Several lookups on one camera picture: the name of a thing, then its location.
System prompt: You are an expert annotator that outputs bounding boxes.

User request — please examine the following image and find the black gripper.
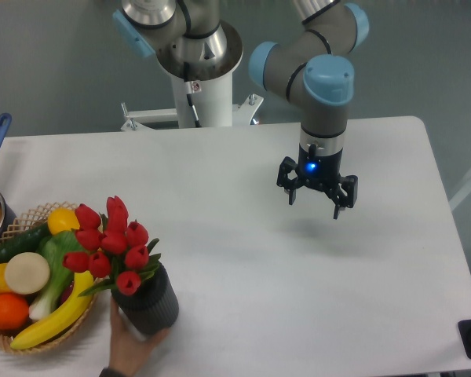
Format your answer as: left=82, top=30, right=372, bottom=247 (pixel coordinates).
left=276, top=147, right=358, bottom=219

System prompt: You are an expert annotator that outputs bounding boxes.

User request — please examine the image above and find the dark grey ribbed vase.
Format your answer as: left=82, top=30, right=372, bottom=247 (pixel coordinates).
left=111, top=263, right=179, bottom=335

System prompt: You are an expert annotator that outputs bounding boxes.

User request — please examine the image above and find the red tulip bouquet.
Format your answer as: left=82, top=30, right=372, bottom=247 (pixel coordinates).
left=63, top=196, right=161, bottom=297

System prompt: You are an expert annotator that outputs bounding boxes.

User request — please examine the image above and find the dark sleeve forearm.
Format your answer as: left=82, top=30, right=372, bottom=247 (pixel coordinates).
left=99, top=367, right=122, bottom=377

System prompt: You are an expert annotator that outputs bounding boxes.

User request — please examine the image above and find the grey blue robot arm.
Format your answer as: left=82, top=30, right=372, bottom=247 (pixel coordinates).
left=112, top=1, right=369, bottom=211

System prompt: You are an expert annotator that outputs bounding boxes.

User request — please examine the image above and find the bare human hand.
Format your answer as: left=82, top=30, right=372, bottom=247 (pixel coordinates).
left=106, top=298, right=170, bottom=376

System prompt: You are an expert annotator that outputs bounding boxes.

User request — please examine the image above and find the yellow lemon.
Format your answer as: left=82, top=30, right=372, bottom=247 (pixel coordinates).
left=47, top=207, right=80, bottom=235

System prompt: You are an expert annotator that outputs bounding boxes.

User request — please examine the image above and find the green bok choy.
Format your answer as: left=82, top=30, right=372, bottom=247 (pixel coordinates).
left=29, top=230, right=89, bottom=322

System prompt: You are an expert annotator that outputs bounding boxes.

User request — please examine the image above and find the woven wicker basket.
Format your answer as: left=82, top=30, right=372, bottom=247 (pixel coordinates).
left=0, top=202, right=97, bottom=356

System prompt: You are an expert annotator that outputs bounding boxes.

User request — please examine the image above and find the green cucumber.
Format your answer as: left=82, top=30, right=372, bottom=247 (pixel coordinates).
left=0, top=222, right=51, bottom=264

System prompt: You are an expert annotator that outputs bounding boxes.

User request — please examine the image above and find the yellow banana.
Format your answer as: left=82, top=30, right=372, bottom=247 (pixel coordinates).
left=10, top=271, right=93, bottom=350

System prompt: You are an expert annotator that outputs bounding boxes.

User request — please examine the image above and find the beige round bun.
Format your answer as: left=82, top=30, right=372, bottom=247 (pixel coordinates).
left=4, top=252, right=50, bottom=295

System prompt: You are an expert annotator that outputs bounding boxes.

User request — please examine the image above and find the orange fruit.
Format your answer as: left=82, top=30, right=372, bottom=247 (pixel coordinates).
left=0, top=293, right=29, bottom=331

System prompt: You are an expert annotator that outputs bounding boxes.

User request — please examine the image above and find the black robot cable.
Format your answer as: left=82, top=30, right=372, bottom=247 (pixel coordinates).
left=182, top=62, right=203, bottom=128

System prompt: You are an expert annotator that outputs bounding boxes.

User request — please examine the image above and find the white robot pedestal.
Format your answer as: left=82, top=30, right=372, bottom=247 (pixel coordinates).
left=115, top=17, right=264, bottom=131

